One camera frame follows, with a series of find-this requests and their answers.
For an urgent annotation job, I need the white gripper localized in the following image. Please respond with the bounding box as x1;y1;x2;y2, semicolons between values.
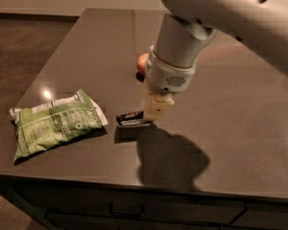
141;46;196;121

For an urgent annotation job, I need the black rxbar chocolate wrapper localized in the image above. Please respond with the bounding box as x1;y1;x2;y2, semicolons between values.
116;111;151;127

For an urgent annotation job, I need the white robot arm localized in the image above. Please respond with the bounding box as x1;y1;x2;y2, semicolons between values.
143;0;288;122

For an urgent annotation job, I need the green jalapeno chip bag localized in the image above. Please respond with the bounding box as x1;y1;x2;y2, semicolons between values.
10;89;108;161

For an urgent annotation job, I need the red apple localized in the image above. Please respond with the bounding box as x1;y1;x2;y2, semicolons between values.
136;54;149;78

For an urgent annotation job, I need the dark cabinet drawer front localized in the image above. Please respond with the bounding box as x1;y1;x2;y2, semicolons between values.
16;183;244;224

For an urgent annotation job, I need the dark right drawer front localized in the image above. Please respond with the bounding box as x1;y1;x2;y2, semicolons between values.
233;203;288;230

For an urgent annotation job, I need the black drawer handle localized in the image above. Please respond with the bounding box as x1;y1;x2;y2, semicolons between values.
108;203;145;218

